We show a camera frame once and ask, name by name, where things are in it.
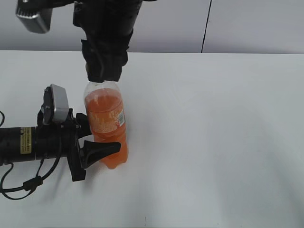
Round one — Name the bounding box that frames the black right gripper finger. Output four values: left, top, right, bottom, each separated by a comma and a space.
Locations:
98, 48, 128, 82
81, 40, 104, 83

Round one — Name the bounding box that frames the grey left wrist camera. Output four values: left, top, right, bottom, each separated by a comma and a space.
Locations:
40, 84, 69, 125

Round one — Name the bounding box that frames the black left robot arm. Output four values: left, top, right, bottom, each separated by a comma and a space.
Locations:
0, 109, 121, 181

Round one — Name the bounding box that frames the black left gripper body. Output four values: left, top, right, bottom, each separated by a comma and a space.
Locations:
35, 109, 86, 181

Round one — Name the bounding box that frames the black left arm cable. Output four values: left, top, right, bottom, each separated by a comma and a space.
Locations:
0, 110, 61, 201

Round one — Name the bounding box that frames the orange soda plastic bottle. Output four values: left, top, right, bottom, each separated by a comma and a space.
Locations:
84, 81, 128, 169

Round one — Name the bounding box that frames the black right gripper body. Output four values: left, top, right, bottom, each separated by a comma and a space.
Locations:
73, 0, 143, 51

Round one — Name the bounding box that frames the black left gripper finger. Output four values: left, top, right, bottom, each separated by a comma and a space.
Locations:
76, 113, 92, 138
82, 141, 121, 169

